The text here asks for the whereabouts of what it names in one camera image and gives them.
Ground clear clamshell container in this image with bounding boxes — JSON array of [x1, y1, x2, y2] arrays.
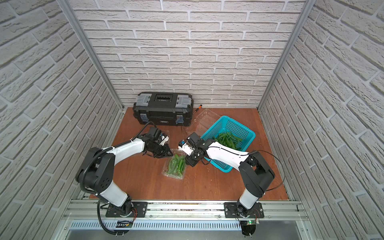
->
[[149, 127, 170, 146], [162, 150, 187, 180], [186, 109, 220, 137]]

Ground clear clamshell front container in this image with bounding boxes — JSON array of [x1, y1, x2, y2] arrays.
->
[[162, 150, 187, 180]]

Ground teal plastic basket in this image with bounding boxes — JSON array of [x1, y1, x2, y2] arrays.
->
[[200, 115, 256, 173]]

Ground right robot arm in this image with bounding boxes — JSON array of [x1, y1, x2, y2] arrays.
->
[[179, 133, 275, 218]]

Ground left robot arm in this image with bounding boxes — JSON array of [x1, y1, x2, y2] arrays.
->
[[75, 127, 173, 217]]

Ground black plastic toolbox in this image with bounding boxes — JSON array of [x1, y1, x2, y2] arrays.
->
[[133, 92, 194, 127]]

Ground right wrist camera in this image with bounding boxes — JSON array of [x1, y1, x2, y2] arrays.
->
[[178, 140, 193, 156]]

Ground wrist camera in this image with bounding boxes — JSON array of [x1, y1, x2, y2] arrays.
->
[[178, 140, 193, 156], [160, 134, 169, 146]]

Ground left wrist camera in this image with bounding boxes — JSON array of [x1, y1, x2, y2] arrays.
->
[[160, 134, 169, 146]]

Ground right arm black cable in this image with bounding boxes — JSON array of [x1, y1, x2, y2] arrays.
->
[[257, 149, 286, 193]]

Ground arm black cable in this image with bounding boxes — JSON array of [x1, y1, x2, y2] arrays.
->
[[257, 149, 286, 193], [95, 200, 124, 235]]

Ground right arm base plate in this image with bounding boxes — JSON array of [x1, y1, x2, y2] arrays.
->
[[224, 202, 265, 219]]

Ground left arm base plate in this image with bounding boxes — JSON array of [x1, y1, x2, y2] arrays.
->
[[106, 201, 148, 218]]

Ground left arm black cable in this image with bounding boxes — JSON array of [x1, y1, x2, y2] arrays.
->
[[95, 200, 124, 235]]

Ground aluminium front rail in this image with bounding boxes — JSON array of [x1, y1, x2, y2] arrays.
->
[[63, 199, 309, 221]]

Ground left corner metal post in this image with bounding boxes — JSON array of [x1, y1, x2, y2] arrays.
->
[[58, 0, 124, 113]]

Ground corner metal post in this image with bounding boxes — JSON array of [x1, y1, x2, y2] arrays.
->
[[58, 0, 124, 113], [257, 0, 316, 111]]

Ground right corner metal post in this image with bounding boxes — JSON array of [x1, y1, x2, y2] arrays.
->
[[257, 0, 316, 111]]

